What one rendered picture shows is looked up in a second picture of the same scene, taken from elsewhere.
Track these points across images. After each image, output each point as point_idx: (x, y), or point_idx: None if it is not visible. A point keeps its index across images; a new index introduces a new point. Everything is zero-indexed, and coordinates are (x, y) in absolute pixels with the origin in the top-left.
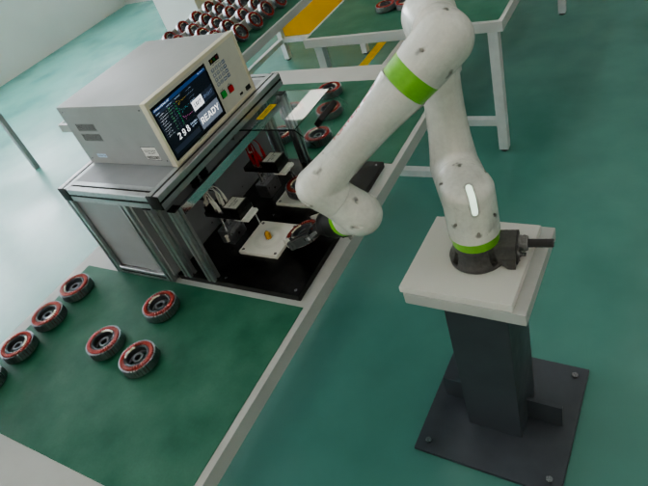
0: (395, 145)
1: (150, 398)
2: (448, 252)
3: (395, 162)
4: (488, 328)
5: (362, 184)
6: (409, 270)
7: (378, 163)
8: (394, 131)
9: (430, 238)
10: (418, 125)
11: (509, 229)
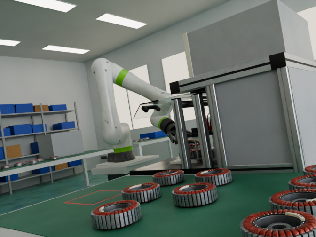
0: (110, 182)
1: None
2: (133, 159)
3: (121, 177)
4: None
5: (151, 165)
6: (152, 156)
7: (133, 170)
8: (99, 187)
9: (136, 161)
10: (79, 190)
11: (111, 153)
